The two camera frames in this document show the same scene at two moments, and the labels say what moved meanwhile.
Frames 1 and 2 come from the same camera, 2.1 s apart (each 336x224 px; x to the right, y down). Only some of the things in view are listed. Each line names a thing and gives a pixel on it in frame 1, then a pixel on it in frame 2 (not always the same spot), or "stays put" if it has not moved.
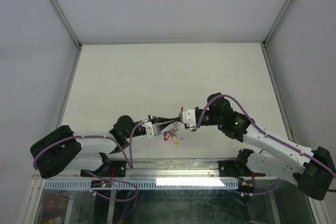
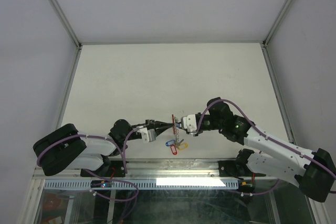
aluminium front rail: [157, 170] stays put
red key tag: [167, 136] to [174, 149]
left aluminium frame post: [59, 9] stays put
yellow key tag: [175, 139] to [182, 146]
